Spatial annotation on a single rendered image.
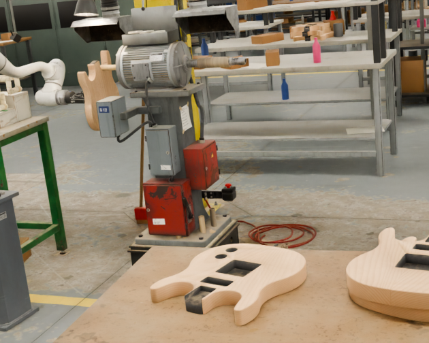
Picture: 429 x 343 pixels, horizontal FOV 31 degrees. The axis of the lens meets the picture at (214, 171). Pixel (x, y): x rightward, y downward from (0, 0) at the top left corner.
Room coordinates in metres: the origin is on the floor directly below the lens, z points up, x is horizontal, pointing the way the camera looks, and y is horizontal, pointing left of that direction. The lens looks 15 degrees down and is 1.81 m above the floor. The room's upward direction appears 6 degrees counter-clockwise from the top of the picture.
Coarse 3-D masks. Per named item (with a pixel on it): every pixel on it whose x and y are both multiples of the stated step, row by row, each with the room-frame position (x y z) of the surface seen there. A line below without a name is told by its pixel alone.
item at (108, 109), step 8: (112, 96) 4.31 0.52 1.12; (120, 96) 4.28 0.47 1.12; (96, 104) 4.19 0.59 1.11; (104, 104) 4.17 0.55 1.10; (112, 104) 4.16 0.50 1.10; (120, 104) 4.24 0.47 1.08; (104, 112) 4.17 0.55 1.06; (112, 112) 4.15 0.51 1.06; (120, 112) 4.22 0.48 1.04; (104, 120) 4.17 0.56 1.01; (112, 120) 4.15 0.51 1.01; (120, 120) 4.21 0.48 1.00; (104, 128) 4.18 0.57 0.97; (112, 128) 4.16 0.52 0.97; (120, 128) 4.20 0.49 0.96; (128, 128) 4.29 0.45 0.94; (136, 128) 4.27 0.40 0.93; (104, 136) 4.18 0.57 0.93; (112, 136) 4.16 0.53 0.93; (120, 136) 4.27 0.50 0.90; (128, 136) 4.27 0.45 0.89
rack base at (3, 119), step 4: (8, 108) 4.87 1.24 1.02; (12, 108) 4.86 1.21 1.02; (0, 112) 4.75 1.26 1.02; (4, 112) 4.77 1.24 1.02; (8, 112) 4.81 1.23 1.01; (12, 112) 4.84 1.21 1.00; (0, 116) 4.74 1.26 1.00; (4, 116) 4.77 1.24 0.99; (8, 116) 4.80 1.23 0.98; (12, 116) 4.83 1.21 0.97; (0, 120) 4.73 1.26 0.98; (4, 120) 4.76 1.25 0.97; (8, 120) 4.80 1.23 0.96; (12, 120) 4.83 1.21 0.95; (16, 120) 4.86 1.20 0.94; (0, 124) 4.73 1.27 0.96; (4, 124) 4.76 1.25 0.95; (8, 124) 4.79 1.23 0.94
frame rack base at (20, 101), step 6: (6, 96) 4.89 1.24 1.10; (12, 96) 4.87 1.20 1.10; (18, 96) 4.91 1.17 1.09; (24, 96) 4.96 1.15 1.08; (0, 102) 4.92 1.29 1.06; (6, 102) 4.89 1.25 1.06; (12, 102) 4.87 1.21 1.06; (18, 102) 4.91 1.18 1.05; (24, 102) 4.95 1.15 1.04; (18, 108) 4.90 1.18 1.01; (24, 108) 4.94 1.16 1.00; (30, 108) 5.00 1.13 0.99; (18, 114) 4.89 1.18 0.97; (24, 114) 4.93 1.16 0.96; (30, 114) 4.99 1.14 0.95; (18, 120) 4.88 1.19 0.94
